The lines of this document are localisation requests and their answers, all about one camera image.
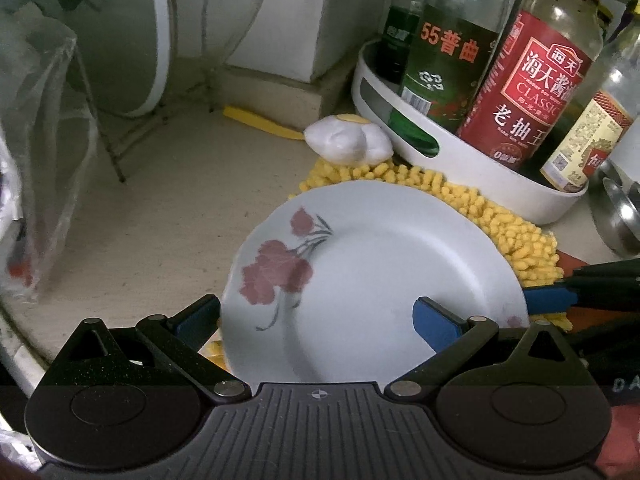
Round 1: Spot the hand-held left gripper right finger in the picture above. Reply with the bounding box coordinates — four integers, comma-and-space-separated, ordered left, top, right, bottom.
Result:
384, 296, 585, 402

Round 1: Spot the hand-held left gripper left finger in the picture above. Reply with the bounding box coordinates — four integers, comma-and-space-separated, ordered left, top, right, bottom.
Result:
54, 295, 252, 404

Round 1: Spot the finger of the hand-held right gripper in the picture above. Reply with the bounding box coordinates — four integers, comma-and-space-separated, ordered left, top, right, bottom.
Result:
524, 259, 640, 315
570, 316, 640, 351

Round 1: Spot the white floral plate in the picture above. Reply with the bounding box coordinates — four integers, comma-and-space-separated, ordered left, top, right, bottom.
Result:
220, 180, 532, 386

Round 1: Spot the stainless steel bowl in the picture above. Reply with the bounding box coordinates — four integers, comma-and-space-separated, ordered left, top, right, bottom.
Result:
591, 159, 640, 261

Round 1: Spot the yellow chenille cloth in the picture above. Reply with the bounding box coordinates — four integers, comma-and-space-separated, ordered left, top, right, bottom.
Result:
200, 157, 573, 367

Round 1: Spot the white oval bottle rack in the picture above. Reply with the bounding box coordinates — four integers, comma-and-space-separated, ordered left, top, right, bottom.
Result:
351, 39, 590, 226

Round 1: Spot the yellow label bottle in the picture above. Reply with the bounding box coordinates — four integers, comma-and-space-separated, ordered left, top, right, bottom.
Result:
540, 85, 640, 194

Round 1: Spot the yellow plastic stick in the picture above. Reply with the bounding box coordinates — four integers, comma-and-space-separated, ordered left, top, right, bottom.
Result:
222, 105, 306, 141

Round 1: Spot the red label sauce bottle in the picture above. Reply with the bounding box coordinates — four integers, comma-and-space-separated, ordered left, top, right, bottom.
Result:
456, 0, 606, 171

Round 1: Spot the white egg-shaped sponge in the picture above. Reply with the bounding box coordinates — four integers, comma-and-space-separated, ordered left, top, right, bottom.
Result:
304, 114, 393, 165

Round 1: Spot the clear plastic bag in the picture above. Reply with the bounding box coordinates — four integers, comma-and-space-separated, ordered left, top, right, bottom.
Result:
0, 7, 99, 306

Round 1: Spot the clear glass bottle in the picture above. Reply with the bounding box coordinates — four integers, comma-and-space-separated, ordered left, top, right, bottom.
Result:
596, 15, 640, 171

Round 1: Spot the large green label bottle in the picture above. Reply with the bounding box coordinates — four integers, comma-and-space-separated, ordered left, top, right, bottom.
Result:
387, 0, 512, 157

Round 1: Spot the small green glass bottle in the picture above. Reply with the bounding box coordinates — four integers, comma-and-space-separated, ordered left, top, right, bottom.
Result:
375, 0, 441, 86

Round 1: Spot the clear glass lid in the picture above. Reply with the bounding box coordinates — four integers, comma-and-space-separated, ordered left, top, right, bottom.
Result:
170, 0, 277, 67

